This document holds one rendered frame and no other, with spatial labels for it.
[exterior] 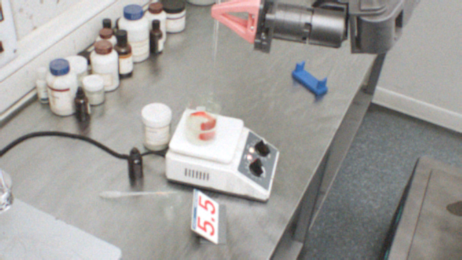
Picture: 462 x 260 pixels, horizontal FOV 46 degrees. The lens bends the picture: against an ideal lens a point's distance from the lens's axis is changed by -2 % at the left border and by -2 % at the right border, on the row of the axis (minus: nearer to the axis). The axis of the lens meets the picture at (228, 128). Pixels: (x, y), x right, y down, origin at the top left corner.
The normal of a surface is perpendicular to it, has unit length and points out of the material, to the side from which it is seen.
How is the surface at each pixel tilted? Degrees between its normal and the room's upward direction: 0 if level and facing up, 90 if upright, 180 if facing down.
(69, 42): 90
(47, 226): 0
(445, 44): 90
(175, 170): 90
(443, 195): 0
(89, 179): 0
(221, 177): 90
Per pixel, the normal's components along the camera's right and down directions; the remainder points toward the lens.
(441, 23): -0.43, 0.56
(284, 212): 0.08, -0.76
